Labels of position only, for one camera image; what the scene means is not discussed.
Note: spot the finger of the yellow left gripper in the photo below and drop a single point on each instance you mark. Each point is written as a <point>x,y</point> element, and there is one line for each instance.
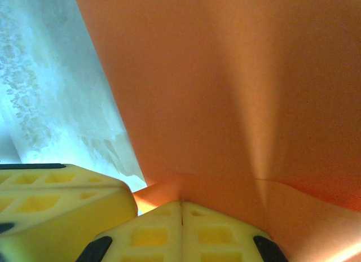
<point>56,216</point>
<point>56,177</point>

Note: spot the orange paper sheet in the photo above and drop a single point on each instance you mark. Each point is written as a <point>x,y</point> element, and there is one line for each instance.
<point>225,75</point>

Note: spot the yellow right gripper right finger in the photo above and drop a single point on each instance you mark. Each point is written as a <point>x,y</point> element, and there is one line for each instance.
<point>217,236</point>

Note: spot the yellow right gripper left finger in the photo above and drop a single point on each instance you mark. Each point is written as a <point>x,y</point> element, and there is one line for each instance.
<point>146,236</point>

